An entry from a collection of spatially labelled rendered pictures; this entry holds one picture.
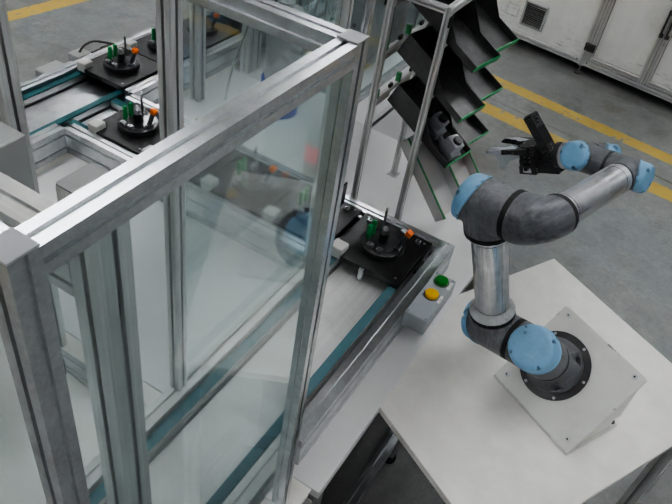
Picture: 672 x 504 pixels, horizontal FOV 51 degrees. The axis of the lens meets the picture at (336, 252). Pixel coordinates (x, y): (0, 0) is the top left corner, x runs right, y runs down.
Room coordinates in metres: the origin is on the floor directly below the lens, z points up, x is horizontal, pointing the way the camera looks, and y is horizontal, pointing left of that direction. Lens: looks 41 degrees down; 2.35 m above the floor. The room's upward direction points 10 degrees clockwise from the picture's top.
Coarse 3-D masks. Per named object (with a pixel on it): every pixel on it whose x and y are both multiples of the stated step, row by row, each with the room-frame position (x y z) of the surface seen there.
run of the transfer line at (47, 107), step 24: (48, 72) 2.32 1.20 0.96; (72, 72) 2.38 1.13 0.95; (24, 96) 2.15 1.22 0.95; (48, 96) 2.23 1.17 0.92; (72, 96) 2.26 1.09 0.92; (96, 96) 2.29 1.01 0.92; (120, 96) 2.29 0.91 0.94; (144, 96) 2.34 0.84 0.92; (48, 120) 2.07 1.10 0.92; (72, 120) 2.06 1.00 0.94; (48, 144) 1.91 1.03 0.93; (72, 144) 1.97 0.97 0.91
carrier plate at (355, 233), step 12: (372, 216) 1.79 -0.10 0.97; (360, 228) 1.72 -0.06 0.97; (396, 228) 1.75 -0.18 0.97; (348, 240) 1.65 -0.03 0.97; (408, 240) 1.70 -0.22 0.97; (348, 252) 1.59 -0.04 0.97; (360, 252) 1.60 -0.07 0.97; (408, 252) 1.64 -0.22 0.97; (420, 252) 1.65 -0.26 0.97; (348, 264) 1.56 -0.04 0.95; (360, 264) 1.55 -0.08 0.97; (372, 264) 1.56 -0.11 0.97; (384, 264) 1.57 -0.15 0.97; (396, 264) 1.58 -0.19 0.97; (408, 264) 1.59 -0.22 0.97; (372, 276) 1.52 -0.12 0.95; (384, 276) 1.52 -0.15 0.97; (396, 276) 1.52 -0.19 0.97; (396, 288) 1.49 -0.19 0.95
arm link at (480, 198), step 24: (456, 192) 1.28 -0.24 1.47; (480, 192) 1.25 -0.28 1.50; (504, 192) 1.24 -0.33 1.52; (456, 216) 1.26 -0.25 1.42; (480, 216) 1.22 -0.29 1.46; (504, 216) 1.19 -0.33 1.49; (480, 240) 1.23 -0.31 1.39; (504, 240) 1.20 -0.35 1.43; (480, 264) 1.25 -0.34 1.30; (504, 264) 1.26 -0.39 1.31; (480, 288) 1.26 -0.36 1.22; (504, 288) 1.26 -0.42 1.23; (480, 312) 1.27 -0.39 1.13; (504, 312) 1.27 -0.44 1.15; (480, 336) 1.26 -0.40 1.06; (504, 336) 1.23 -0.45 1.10
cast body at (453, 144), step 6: (438, 138) 1.89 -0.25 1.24; (450, 138) 1.85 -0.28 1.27; (456, 138) 1.85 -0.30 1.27; (438, 144) 1.86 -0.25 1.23; (444, 144) 1.85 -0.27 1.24; (450, 144) 1.84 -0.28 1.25; (456, 144) 1.84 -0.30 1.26; (462, 144) 1.85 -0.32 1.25; (444, 150) 1.85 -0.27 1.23; (450, 150) 1.83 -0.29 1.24; (456, 150) 1.84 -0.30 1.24; (444, 156) 1.84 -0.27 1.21; (450, 156) 1.83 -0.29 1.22; (456, 156) 1.84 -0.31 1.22
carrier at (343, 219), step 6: (342, 204) 1.82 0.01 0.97; (348, 204) 1.83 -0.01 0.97; (342, 210) 1.79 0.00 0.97; (354, 210) 1.80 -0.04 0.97; (360, 210) 1.81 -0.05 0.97; (342, 216) 1.76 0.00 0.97; (348, 216) 1.77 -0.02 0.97; (354, 216) 1.77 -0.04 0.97; (342, 222) 1.73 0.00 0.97; (348, 222) 1.74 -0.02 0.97; (336, 228) 1.69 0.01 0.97; (342, 228) 1.70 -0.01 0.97; (336, 234) 1.67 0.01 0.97
